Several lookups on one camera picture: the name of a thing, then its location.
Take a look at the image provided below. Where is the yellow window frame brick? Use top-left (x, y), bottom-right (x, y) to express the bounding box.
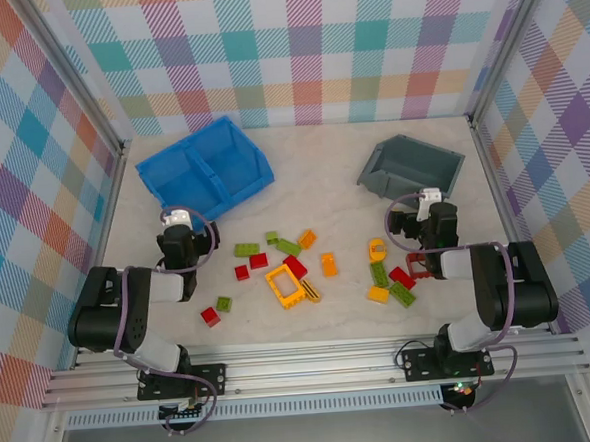
top-left (264, 262), bottom-right (307, 313)

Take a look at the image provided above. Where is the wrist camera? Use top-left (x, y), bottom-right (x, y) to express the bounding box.
top-left (416, 186), bottom-right (445, 222)
top-left (166, 205), bottom-right (195, 229)

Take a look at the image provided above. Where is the blue two-compartment plastic bin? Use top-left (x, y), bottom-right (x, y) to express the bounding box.
top-left (132, 111), bottom-right (280, 228)

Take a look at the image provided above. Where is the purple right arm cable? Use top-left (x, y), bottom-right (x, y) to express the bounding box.
top-left (383, 187), bottom-right (523, 419)

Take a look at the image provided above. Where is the red long brick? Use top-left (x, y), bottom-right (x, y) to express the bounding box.
top-left (387, 265), bottom-right (417, 292)
top-left (282, 253), bottom-right (310, 281)

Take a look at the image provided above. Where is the long green brick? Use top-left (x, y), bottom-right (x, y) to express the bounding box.
top-left (275, 237), bottom-right (303, 258)

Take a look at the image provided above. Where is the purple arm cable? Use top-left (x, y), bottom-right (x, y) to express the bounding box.
top-left (103, 203), bottom-right (228, 441)
top-left (383, 187), bottom-right (523, 419)

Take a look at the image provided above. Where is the aluminium frame post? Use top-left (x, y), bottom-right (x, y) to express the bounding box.
top-left (19, 0), bottom-right (135, 163)
top-left (456, 0), bottom-right (560, 126)

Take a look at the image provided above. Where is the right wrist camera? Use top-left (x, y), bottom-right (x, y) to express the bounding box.
top-left (416, 186), bottom-right (445, 222)

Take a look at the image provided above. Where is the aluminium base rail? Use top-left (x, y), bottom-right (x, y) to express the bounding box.
top-left (37, 318), bottom-right (590, 412)

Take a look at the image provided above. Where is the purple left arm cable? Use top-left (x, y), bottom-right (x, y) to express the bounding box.
top-left (103, 203), bottom-right (228, 441)

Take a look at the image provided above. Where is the red window frame brick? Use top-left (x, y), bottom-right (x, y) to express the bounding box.
top-left (405, 251), bottom-right (433, 281)

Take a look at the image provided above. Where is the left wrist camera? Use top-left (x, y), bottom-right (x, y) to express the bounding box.
top-left (166, 205), bottom-right (195, 229)

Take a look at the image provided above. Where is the small LED circuit board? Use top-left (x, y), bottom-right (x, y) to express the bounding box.
top-left (442, 378), bottom-right (478, 399)

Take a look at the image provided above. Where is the yellow rounded printed brick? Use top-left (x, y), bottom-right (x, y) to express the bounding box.
top-left (367, 237), bottom-right (389, 264)

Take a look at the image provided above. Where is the yellow black-striped brick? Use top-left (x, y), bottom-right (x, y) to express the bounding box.
top-left (300, 277), bottom-right (324, 306)

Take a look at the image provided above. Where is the black connector board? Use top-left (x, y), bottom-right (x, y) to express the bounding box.
top-left (157, 399), bottom-right (211, 425)

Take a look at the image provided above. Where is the gray plastic bin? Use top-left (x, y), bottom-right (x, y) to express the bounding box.
top-left (353, 130), bottom-right (469, 204)

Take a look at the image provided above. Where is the slotted cable duct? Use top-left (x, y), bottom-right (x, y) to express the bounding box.
top-left (64, 389), bottom-right (446, 431)

